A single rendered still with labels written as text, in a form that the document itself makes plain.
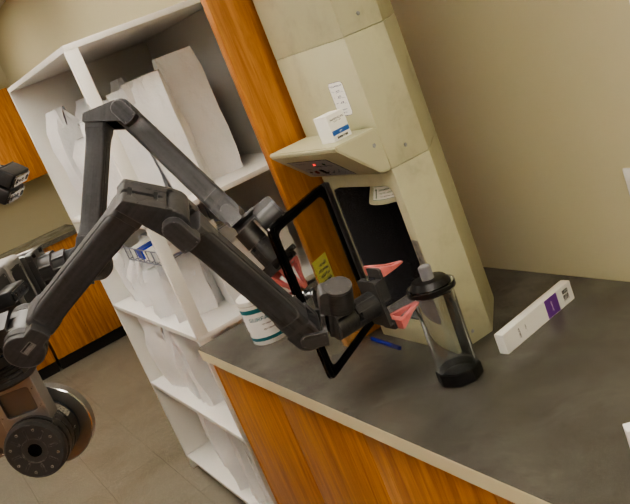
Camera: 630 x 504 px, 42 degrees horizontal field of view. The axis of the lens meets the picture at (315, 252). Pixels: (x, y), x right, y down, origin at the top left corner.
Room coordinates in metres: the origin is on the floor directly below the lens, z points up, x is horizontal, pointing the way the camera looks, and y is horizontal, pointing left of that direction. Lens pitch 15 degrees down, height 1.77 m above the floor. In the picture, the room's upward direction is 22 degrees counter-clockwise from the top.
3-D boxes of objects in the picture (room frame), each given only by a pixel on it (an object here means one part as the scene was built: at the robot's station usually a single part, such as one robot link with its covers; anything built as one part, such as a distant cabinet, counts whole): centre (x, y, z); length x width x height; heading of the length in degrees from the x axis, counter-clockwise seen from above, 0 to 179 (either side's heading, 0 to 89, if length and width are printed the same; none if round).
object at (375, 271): (1.60, -0.12, 1.23); 0.09 x 0.07 x 0.07; 116
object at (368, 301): (1.57, -0.05, 1.20); 0.07 x 0.07 x 0.10; 26
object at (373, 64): (1.95, -0.27, 1.33); 0.32 x 0.25 x 0.77; 26
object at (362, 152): (1.87, -0.10, 1.46); 0.32 x 0.12 x 0.10; 26
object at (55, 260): (2.00, 0.61, 1.45); 0.09 x 0.08 x 0.12; 175
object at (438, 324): (1.64, -0.20, 1.06); 0.11 x 0.11 x 0.21
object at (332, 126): (1.79, -0.14, 1.54); 0.05 x 0.05 x 0.06; 31
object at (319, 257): (1.89, 0.00, 1.19); 0.30 x 0.01 x 0.40; 148
